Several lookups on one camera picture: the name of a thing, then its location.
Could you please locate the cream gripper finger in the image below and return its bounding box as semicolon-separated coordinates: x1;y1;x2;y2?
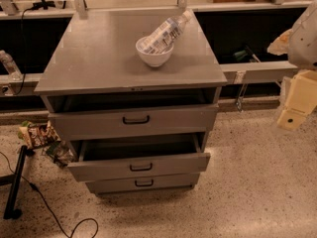
276;70;317;131

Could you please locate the clear bottle at left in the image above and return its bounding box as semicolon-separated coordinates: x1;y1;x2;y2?
0;51;23;81

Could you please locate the middle grey open drawer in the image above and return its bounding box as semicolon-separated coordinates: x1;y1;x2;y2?
69;133;210;181

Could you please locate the white ceramic bowl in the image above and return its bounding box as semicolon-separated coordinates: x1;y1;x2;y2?
136;37;173;67

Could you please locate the top grey drawer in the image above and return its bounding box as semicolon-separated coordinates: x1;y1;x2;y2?
49;104;218;141

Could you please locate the black floor cable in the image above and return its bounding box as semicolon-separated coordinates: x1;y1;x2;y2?
0;151;100;238

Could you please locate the grey drawer cabinet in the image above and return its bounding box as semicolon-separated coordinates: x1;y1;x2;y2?
34;7;229;196

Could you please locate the colourful snack bag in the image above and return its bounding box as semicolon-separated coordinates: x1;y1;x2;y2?
18;121;60;149

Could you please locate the bottom grey drawer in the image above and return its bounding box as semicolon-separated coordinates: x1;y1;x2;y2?
86;173;200;194

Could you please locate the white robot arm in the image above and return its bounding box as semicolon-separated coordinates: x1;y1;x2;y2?
267;0;317;131

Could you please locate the black stand leg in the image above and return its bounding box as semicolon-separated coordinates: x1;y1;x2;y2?
0;145;27;219

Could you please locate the green handled tool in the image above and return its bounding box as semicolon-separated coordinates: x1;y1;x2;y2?
233;46;260;62

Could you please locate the dark green snack bag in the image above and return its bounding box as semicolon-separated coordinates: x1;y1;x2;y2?
46;141;74;168

